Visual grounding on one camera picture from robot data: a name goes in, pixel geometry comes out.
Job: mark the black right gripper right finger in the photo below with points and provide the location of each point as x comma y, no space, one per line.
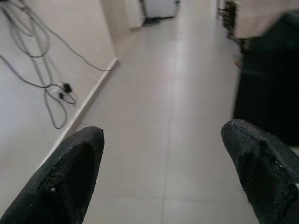
268,175

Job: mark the beige cloth covered stand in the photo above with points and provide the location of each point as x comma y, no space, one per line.
257,16

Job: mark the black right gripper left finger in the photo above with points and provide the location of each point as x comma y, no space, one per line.
58,184

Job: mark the white floor appliance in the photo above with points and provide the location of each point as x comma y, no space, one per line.
158,8

